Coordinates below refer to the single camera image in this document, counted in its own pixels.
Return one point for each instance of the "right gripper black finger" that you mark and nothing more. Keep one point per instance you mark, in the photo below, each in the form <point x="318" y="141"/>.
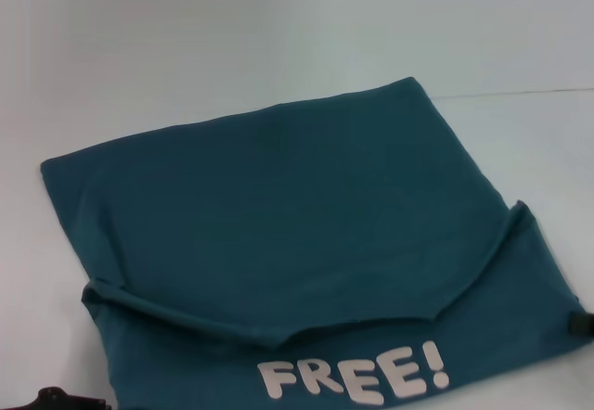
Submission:
<point x="581" y="324"/>

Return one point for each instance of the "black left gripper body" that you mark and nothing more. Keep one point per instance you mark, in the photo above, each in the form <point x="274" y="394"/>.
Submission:
<point x="65" y="401"/>

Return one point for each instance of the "teal blue shirt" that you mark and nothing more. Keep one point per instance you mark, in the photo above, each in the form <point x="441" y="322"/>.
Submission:
<point x="287" y="243"/>

